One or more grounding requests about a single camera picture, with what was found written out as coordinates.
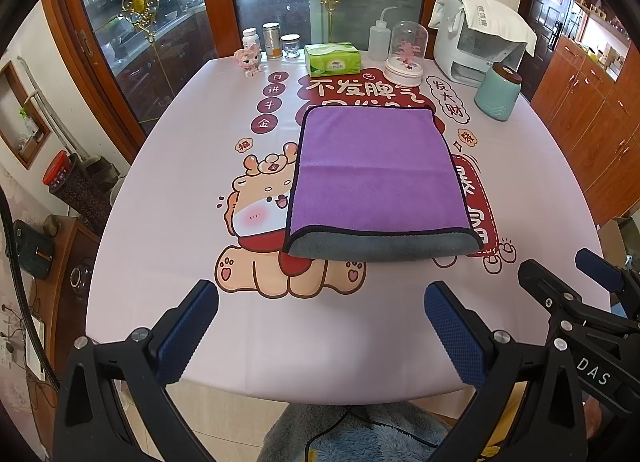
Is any purple and grey towel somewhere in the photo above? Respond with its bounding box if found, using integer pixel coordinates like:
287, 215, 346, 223
282, 104, 483, 262

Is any cardboard box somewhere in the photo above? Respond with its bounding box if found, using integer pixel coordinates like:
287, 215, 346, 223
598, 217, 640, 270

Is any wooden side cabinet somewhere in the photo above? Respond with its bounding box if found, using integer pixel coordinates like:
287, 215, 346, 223
27, 216, 100, 452

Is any blue fluffy stool cushion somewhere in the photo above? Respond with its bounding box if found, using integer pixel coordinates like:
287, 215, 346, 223
258, 401, 450, 462

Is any wooden cupboard with drawers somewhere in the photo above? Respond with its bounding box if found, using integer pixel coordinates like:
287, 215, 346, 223
530, 36, 639, 225

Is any black handheld device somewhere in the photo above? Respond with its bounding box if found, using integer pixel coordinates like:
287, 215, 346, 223
13, 219, 55, 280

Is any teal ribbed canister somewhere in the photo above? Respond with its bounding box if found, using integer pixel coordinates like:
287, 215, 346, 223
474, 62, 522, 122

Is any red lidded dark jar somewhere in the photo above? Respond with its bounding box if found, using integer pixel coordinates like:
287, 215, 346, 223
42, 150, 111, 234

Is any pink cartoon printed tablecloth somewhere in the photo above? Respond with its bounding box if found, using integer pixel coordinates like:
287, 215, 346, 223
87, 59, 608, 404

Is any white cloth dust cover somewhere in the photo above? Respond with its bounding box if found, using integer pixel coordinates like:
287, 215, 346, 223
428, 0, 537, 56

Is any glass dome pink tree ornament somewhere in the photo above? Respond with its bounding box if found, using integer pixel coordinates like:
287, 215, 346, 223
383, 20, 428, 87

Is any white squeeze wash bottle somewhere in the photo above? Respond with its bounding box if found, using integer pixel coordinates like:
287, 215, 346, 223
368, 6, 396, 61

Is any green tissue pack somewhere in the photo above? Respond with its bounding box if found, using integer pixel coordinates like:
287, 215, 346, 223
304, 43, 361, 78

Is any pink block toy figure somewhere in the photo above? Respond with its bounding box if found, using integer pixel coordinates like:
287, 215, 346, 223
233, 44, 262, 78

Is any white pill bottle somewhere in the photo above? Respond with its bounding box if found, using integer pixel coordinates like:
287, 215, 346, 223
242, 28, 262, 52

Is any small clear glass jar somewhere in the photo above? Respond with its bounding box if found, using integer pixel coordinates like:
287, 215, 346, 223
281, 33, 300, 60

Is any metal tin with orange label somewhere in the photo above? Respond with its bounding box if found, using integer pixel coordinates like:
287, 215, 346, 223
262, 22, 282, 60

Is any black cable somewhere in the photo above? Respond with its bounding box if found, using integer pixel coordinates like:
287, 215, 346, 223
0, 186, 61, 391

